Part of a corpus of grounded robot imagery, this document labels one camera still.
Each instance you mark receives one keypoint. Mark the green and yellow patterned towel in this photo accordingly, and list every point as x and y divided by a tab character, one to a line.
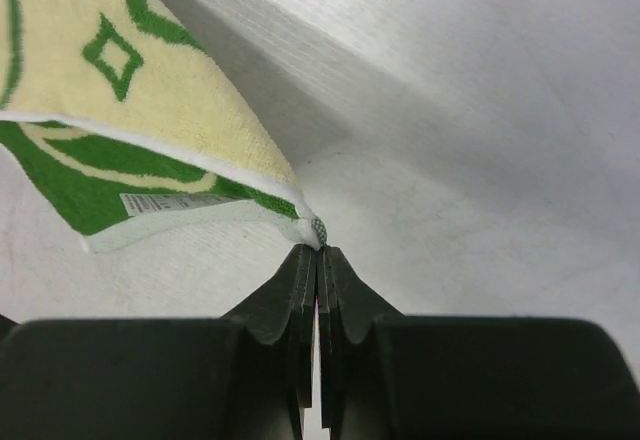
127	127

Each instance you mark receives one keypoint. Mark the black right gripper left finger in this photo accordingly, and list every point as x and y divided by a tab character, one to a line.
244	375

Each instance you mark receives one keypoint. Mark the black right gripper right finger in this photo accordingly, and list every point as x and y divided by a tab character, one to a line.
388	375

